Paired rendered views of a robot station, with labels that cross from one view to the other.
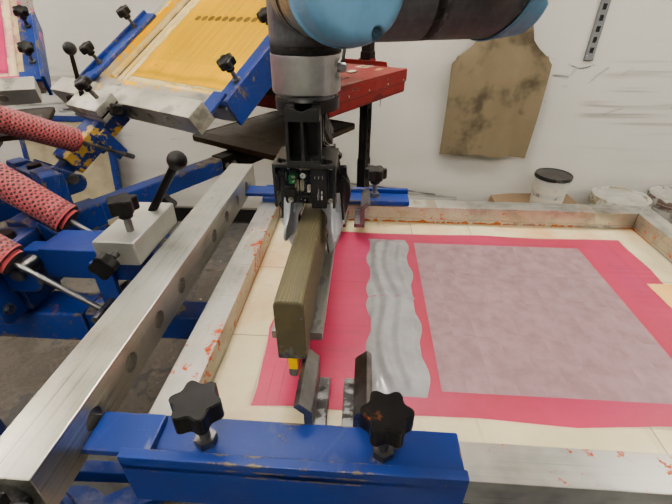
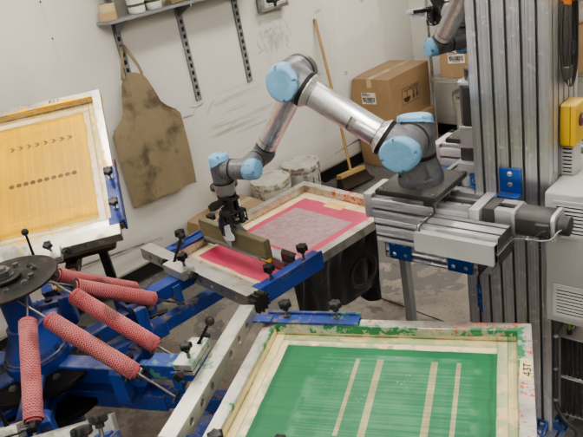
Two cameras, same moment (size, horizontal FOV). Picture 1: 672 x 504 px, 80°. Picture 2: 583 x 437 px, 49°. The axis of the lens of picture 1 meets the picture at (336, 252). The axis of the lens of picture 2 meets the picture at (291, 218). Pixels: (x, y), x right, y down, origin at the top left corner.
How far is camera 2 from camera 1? 2.03 m
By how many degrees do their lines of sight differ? 38
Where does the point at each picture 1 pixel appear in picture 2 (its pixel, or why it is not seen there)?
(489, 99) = (151, 151)
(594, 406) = (331, 236)
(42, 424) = (245, 288)
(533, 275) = (291, 221)
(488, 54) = (135, 121)
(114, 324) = (221, 279)
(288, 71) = (227, 189)
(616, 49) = (212, 88)
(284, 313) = (265, 244)
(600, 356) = (325, 227)
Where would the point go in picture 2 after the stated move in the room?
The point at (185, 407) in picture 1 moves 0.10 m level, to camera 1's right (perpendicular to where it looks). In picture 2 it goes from (268, 266) to (288, 253)
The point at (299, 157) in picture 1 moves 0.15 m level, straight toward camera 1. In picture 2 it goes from (234, 210) to (265, 216)
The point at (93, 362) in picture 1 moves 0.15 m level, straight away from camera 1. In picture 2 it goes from (232, 282) to (190, 288)
